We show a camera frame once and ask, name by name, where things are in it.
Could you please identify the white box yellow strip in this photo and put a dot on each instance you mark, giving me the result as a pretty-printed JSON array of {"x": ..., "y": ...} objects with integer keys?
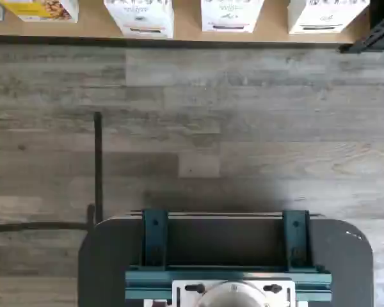
[{"x": 139, "y": 16}]

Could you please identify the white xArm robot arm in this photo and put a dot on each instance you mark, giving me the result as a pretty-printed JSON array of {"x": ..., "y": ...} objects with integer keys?
[{"x": 233, "y": 295}]

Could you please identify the brown shelf board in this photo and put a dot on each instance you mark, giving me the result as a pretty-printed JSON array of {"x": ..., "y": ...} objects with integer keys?
[{"x": 185, "y": 19}]

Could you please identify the white box pink strip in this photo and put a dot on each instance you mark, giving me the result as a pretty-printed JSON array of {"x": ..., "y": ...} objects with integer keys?
[{"x": 232, "y": 16}]

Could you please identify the white box dark strip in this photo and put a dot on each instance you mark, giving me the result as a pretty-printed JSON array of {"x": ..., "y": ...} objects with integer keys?
[{"x": 326, "y": 16}]

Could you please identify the white nut picture box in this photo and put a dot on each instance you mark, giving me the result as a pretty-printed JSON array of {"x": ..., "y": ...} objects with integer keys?
[{"x": 38, "y": 9}]

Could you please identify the dark metal shelf rack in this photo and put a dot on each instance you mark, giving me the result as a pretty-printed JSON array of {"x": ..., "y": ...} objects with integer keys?
[{"x": 371, "y": 35}]

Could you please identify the teal metal base frame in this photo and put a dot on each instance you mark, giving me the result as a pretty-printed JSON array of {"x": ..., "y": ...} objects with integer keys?
[{"x": 153, "y": 236}]

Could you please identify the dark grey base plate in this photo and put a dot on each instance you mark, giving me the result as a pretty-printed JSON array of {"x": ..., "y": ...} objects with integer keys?
[{"x": 108, "y": 256}]

